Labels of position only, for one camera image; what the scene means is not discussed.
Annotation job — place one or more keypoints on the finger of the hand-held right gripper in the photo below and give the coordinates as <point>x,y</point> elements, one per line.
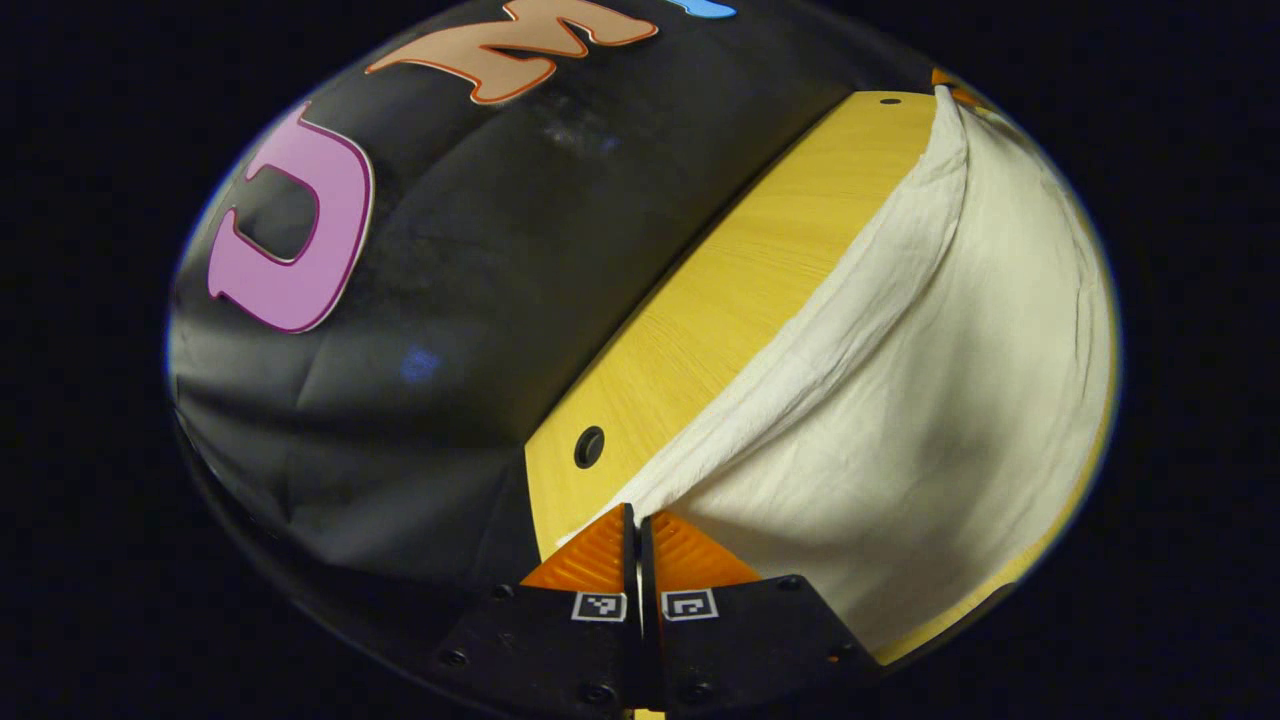
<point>962,93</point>

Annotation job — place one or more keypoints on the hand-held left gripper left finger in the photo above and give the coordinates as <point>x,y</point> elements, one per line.
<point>600,650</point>

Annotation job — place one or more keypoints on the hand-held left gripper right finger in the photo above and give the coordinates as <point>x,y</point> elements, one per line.
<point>720,640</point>

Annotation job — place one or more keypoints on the cream white jeans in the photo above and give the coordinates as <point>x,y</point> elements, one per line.
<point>920,400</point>

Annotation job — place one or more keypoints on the black backdrop cloth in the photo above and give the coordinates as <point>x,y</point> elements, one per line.
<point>450,300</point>

